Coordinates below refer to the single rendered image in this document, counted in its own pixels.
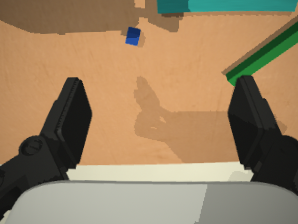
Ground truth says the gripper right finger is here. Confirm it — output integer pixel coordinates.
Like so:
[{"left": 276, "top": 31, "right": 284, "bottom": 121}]
[{"left": 228, "top": 75, "right": 298, "bottom": 196}]

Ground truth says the turquoise rod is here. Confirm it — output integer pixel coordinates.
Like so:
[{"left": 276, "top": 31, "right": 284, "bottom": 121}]
[{"left": 157, "top": 0, "right": 298, "bottom": 14}]

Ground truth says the green rod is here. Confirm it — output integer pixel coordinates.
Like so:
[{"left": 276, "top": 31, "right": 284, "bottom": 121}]
[{"left": 226, "top": 21, "right": 298, "bottom": 86}]

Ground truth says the small blue cube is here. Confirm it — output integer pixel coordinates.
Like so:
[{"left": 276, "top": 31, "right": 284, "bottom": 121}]
[{"left": 125, "top": 27, "right": 141, "bottom": 46}]

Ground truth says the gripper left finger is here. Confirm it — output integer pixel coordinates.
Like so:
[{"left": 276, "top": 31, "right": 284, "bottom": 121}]
[{"left": 0, "top": 77, "right": 92, "bottom": 221}]

